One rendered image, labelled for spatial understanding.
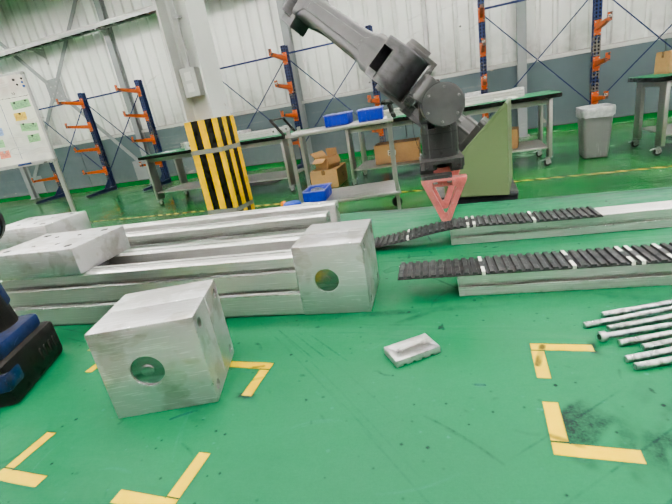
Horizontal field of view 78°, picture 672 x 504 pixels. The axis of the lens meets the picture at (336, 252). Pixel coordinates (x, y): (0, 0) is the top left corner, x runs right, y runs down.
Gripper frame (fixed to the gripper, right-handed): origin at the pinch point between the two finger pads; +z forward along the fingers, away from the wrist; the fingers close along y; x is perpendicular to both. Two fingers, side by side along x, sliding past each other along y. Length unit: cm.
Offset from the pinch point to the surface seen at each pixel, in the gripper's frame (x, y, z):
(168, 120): -548, -809, -48
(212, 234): -41.8, 3.2, -0.8
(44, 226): -76, 4, -6
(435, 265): -2.4, 18.1, 2.5
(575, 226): 19.7, 1.7, 4.5
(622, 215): 25.9, 2.5, 3.2
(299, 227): -24.8, 3.5, -0.5
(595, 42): 259, -679, -45
